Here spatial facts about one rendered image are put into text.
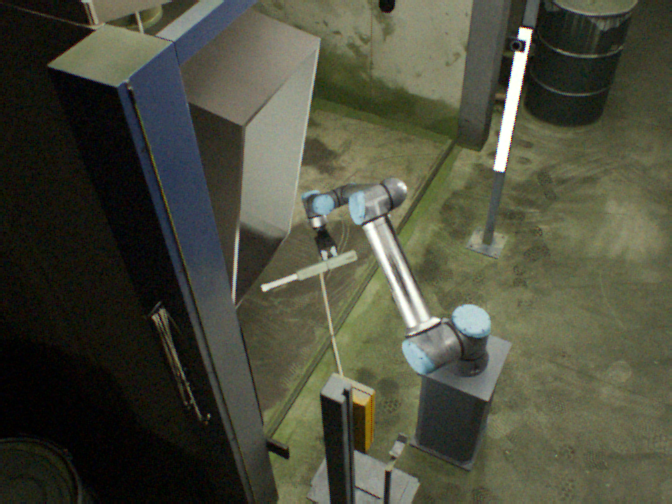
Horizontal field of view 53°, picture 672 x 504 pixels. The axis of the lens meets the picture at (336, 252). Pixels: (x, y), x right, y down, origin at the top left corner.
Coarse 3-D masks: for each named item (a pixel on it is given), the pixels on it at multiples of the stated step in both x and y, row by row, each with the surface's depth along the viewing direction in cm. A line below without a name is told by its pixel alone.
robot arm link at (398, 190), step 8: (352, 184) 313; (360, 184) 299; (368, 184) 288; (376, 184) 279; (384, 184) 284; (392, 184) 261; (400, 184) 264; (336, 192) 314; (344, 192) 310; (352, 192) 301; (392, 192) 259; (400, 192) 261; (344, 200) 313; (400, 200) 262
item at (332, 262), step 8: (328, 256) 338; (336, 256) 329; (344, 256) 328; (352, 256) 328; (312, 264) 329; (320, 264) 326; (328, 264) 327; (336, 264) 328; (296, 272) 324; (304, 272) 324; (312, 272) 325; (320, 272) 326; (280, 280) 323; (288, 280) 324; (264, 288) 321
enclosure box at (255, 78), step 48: (240, 48) 250; (288, 48) 255; (192, 96) 230; (240, 96) 234; (288, 96) 289; (240, 144) 232; (288, 144) 310; (240, 192) 253; (288, 192) 333; (240, 240) 347; (240, 288) 329
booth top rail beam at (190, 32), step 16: (208, 0) 149; (224, 0) 149; (240, 0) 154; (256, 0) 160; (192, 16) 144; (208, 16) 145; (224, 16) 151; (160, 32) 140; (176, 32) 140; (192, 32) 142; (208, 32) 147; (176, 48) 139; (192, 48) 144
